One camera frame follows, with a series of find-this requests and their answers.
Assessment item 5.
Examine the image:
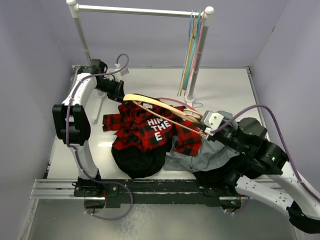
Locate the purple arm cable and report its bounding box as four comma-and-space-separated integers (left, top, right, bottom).
65, 53, 134, 222
209, 103, 320, 215

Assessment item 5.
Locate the cream plastic hanger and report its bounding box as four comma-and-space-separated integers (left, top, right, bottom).
122, 93, 208, 139

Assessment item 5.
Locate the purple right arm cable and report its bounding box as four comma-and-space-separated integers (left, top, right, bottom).
209, 103, 320, 215

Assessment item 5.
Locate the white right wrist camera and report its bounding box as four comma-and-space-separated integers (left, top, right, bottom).
200, 110, 224, 134

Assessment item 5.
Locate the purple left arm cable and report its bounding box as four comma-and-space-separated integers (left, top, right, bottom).
65, 53, 134, 222

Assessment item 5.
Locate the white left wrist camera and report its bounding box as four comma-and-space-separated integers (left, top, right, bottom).
113, 63, 129, 80

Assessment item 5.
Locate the white clothes rack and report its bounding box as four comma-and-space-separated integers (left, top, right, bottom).
65, 0, 215, 123

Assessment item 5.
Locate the black garment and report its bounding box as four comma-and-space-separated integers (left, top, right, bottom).
111, 146, 167, 179
193, 147, 262, 186

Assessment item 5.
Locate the aluminium front rail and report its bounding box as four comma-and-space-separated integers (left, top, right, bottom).
30, 178, 239, 199

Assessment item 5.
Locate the teal plastic hanger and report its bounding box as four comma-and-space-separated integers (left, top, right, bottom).
181, 10, 203, 94

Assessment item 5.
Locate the red black plaid shirt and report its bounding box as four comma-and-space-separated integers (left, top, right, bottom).
102, 101, 202, 157

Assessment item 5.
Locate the yellow plastic hanger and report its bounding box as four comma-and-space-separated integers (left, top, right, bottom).
177, 32, 194, 97

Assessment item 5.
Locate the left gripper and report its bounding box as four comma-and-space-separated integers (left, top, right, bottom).
95, 78, 129, 105

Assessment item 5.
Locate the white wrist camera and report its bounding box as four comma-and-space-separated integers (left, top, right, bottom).
200, 110, 224, 134
113, 63, 129, 80

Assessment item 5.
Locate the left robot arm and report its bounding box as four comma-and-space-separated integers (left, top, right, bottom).
52, 59, 127, 196

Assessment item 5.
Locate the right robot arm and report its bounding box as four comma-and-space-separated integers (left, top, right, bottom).
205, 113, 320, 234

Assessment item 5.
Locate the black garment right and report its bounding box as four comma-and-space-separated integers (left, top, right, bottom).
193, 147, 262, 186

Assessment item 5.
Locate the grey shirt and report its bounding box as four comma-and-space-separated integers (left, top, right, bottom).
163, 109, 241, 173

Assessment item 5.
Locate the pink plastic hanger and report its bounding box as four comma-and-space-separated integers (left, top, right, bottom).
156, 97, 195, 111

